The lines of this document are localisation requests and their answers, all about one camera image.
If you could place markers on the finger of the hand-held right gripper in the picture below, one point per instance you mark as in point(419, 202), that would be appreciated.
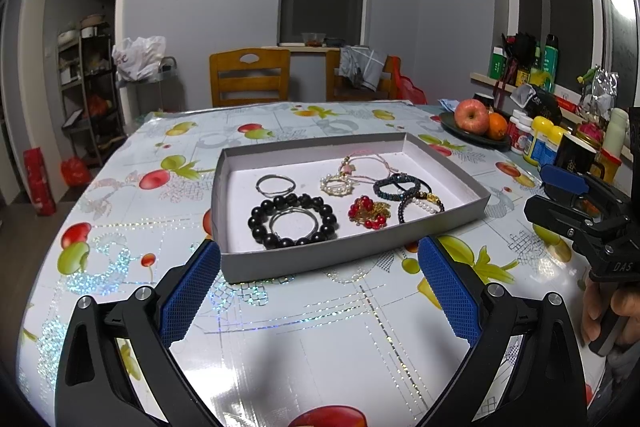
point(550, 212)
point(565, 179)

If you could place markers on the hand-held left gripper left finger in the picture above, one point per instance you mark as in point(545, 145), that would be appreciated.
point(190, 292)

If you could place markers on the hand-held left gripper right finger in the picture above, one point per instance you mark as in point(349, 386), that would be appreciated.
point(450, 292)

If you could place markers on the grey cardboard box tray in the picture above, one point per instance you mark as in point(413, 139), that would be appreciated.
point(240, 217)

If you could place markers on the silver bangle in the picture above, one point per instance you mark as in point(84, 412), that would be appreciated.
point(260, 187)
point(272, 227)

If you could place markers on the person's right hand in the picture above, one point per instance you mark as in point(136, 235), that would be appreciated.
point(591, 312)

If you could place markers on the black mug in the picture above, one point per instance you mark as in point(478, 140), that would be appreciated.
point(575, 154)

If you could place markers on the yellow bottle blue label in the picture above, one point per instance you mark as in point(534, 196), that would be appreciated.
point(542, 142)

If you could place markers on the red lid jar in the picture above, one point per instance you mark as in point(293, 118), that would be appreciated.
point(609, 164)

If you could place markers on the pink content glass jar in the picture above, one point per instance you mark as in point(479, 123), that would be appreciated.
point(589, 136)

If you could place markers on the white bottle red label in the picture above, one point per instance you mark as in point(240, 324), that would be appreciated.
point(519, 134)

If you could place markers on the tall white bottle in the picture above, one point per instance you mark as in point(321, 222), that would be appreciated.
point(616, 129)

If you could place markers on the black pouch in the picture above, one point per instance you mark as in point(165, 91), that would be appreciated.
point(540, 104)

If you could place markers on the orange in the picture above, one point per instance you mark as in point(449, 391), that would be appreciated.
point(497, 127)

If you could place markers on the small white pearl strand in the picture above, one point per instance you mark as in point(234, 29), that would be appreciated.
point(419, 205)

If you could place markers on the silver foil packet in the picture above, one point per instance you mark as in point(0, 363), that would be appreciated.
point(602, 89)

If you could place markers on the red apple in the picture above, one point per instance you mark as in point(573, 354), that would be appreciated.
point(471, 117)

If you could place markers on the fruit print tablecloth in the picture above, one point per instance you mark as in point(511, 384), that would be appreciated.
point(300, 337)

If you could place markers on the green bottle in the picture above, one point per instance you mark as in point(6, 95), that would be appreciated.
point(550, 57)

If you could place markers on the dark fruit plate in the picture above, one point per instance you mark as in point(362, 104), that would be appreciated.
point(450, 127)

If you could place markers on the green carton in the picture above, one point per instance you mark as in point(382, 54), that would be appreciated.
point(496, 64)

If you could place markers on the red floor bag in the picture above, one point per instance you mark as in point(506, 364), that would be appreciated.
point(76, 172)

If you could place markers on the red plastic bag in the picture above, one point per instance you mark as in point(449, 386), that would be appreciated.
point(410, 84)

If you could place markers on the red box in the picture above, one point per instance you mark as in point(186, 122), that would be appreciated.
point(39, 182)

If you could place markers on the wooden chair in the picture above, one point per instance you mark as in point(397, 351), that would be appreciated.
point(360, 93)
point(250, 77)

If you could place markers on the dark storage shelf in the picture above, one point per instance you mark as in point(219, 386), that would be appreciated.
point(90, 92)

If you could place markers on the grey checked cloth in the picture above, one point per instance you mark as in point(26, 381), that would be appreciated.
point(362, 64)

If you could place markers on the white plastic bag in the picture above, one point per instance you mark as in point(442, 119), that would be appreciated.
point(137, 57)

